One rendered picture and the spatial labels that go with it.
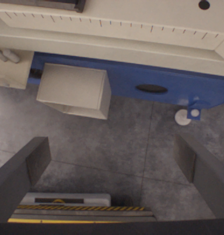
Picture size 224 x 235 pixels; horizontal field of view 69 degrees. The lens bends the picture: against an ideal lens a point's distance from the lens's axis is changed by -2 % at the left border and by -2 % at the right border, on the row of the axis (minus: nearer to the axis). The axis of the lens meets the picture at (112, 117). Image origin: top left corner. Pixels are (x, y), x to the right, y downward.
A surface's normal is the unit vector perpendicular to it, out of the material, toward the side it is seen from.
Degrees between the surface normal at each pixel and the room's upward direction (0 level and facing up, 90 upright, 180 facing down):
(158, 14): 0
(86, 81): 0
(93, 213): 0
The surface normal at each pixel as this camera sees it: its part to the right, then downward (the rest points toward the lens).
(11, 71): -0.06, -0.14
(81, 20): -0.16, 0.98
